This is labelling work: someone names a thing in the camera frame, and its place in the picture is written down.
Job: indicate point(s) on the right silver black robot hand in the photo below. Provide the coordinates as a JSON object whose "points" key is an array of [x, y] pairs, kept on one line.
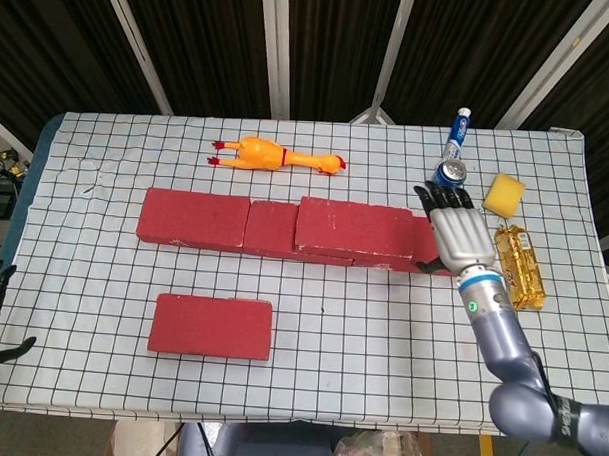
{"points": [[462, 236]]}

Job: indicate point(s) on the red brick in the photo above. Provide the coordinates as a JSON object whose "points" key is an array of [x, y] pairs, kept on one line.
{"points": [[211, 327], [269, 227], [195, 216], [421, 242], [354, 225]]}

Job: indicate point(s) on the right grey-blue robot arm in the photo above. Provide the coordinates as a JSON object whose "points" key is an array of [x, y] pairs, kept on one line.
{"points": [[496, 335]]}

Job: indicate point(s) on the yellow sponge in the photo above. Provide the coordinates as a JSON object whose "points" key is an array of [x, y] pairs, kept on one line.
{"points": [[506, 195]]}

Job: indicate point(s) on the blue drink can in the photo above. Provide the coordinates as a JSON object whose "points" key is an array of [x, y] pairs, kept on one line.
{"points": [[451, 174]]}

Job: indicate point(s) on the gold foil snack packet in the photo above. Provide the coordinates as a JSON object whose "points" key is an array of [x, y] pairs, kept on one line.
{"points": [[519, 265]]}

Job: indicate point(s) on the blue white toothpaste tube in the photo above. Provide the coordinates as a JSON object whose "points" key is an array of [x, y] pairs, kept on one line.
{"points": [[458, 136]]}

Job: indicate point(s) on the white black grid tablecloth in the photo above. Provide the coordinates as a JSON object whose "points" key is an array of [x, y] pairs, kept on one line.
{"points": [[331, 314]]}

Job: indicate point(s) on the yellow rubber chicken toy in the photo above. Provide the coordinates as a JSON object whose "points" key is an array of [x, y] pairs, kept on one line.
{"points": [[257, 154]]}

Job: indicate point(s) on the clear plastic bag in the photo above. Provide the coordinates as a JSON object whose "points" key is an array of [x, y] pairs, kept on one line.
{"points": [[377, 450]]}

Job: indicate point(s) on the grey robot torso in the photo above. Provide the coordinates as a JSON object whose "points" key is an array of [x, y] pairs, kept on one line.
{"points": [[257, 446]]}

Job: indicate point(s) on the dark brown curtain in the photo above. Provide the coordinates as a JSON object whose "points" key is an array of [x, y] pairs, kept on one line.
{"points": [[216, 45]]}

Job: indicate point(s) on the white metal frame post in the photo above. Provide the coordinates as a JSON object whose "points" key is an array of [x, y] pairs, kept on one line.
{"points": [[276, 47], [391, 46], [545, 66], [138, 47]]}

